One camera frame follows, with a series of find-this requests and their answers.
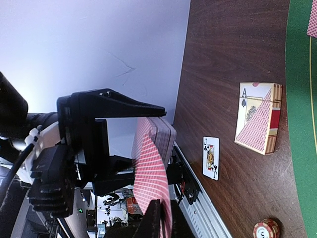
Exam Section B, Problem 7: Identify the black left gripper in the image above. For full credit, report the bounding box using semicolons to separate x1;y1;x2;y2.
57;88;166;196

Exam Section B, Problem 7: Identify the gold playing card box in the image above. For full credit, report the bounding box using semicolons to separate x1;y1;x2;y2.
234;82;283;155

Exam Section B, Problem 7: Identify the face down card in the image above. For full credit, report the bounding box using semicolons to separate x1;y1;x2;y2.
131;117;172;238
307;0;317;38

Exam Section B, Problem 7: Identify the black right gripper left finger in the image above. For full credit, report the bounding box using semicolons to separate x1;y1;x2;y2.
106;199;161;238

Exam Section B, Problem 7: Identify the face down card bottom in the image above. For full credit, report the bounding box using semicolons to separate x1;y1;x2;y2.
131;117;172;238

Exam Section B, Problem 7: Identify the red five chip stack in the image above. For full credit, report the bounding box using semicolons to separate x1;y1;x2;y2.
253;218;281;238

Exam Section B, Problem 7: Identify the jack of clubs card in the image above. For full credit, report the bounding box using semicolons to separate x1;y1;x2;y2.
202;136;220;181

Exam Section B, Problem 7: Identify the green round poker mat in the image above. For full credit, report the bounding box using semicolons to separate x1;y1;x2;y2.
285;0;317;238

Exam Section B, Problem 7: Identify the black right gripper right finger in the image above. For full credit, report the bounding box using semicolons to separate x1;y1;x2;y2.
171;200;195;238

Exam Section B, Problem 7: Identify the red backed card deck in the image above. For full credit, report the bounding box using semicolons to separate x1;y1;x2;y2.
147;117;177;170

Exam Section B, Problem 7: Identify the aluminium front rail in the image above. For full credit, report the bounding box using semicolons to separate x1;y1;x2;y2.
174;143;232;238

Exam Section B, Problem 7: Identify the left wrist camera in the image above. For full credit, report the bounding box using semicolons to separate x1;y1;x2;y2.
23;123;80;219

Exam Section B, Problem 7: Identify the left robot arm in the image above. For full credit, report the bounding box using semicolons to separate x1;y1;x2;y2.
0;75;166;201

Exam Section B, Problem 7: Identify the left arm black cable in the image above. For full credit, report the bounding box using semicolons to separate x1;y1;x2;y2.
0;141;38;238

